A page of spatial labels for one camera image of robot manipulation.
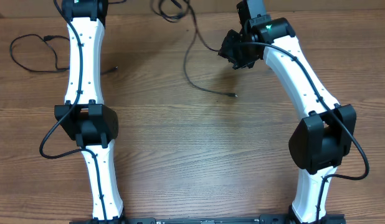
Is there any black thin USB cable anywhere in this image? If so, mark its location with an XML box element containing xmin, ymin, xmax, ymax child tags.
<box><xmin>9</xmin><ymin>33</ymin><xmax>118</xmax><ymax>76</ymax></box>

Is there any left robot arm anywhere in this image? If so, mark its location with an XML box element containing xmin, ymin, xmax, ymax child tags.
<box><xmin>55</xmin><ymin>1</ymin><xmax>126</xmax><ymax>223</ymax></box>

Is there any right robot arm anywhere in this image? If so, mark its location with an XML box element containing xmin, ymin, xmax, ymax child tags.
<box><xmin>218</xmin><ymin>1</ymin><xmax>356</xmax><ymax>223</ymax></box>

